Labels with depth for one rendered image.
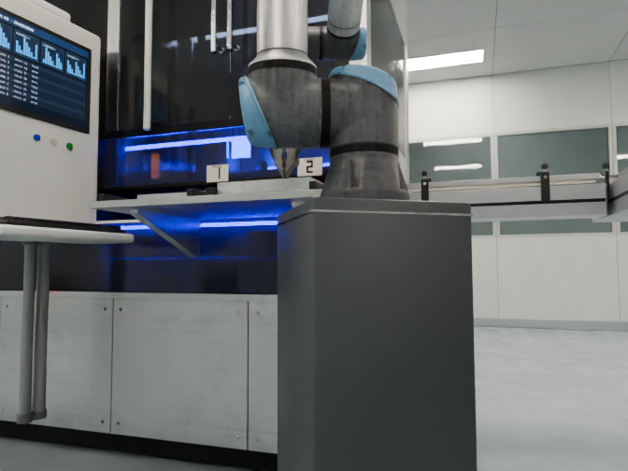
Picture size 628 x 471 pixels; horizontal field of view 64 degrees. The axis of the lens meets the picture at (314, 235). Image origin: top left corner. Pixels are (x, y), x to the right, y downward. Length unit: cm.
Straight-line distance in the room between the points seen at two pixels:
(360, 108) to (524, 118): 561
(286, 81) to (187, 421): 135
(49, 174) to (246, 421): 104
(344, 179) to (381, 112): 12
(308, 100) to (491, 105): 566
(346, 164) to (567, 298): 551
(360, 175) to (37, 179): 127
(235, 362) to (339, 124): 111
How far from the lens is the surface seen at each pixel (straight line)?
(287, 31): 87
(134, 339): 196
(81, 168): 195
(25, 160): 182
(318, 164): 164
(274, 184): 127
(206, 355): 180
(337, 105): 82
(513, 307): 616
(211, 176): 180
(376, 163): 80
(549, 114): 642
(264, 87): 83
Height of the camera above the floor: 69
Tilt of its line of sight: 4 degrees up
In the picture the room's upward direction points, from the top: straight up
